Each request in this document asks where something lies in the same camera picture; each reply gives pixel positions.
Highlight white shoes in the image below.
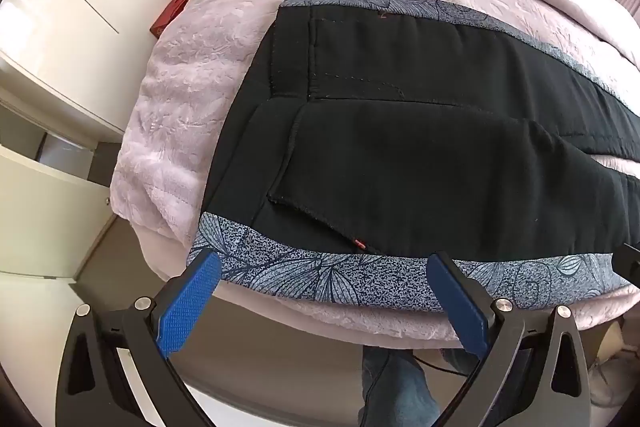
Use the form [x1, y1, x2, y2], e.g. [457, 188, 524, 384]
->
[587, 357, 637, 410]

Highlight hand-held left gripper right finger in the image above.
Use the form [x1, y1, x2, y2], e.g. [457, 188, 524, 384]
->
[426, 251, 591, 427]

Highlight black pants with patterned trim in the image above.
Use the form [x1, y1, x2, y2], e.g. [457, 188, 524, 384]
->
[186, 0, 640, 310]

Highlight white wardrobe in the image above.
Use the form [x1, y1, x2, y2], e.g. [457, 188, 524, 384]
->
[0, 0, 201, 138]

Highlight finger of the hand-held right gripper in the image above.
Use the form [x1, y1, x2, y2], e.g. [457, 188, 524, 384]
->
[612, 244, 640, 289]

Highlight black cable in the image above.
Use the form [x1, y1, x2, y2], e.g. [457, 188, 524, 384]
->
[415, 353, 471, 378]

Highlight pink embossed bed blanket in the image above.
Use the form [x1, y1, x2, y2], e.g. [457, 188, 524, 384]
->
[110, 0, 640, 353]

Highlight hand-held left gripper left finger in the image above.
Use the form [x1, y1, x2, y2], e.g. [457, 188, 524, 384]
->
[55, 249, 222, 427]

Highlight red box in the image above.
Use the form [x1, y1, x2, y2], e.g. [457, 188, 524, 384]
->
[151, 0, 195, 38]

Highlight person's jeans leg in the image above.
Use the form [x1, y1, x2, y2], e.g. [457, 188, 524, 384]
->
[360, 347, 436, 427]

